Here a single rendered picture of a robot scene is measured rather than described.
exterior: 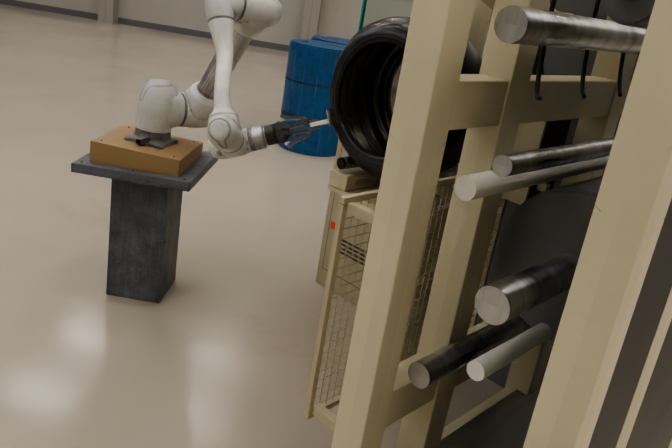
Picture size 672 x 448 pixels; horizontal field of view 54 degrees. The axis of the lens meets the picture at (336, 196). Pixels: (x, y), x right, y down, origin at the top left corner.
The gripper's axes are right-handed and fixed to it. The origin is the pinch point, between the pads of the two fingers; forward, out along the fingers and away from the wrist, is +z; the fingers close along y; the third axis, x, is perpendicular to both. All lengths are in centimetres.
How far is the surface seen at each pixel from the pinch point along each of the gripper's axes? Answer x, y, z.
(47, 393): 11, 73, -114
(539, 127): 21, 21, 72
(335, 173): -1.8, 19.2, 1.8
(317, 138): -339, -41, -18
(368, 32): 19.3, -23.4, 23.9
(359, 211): 70, 36, 8
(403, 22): 26.1, -22.0, 35.4
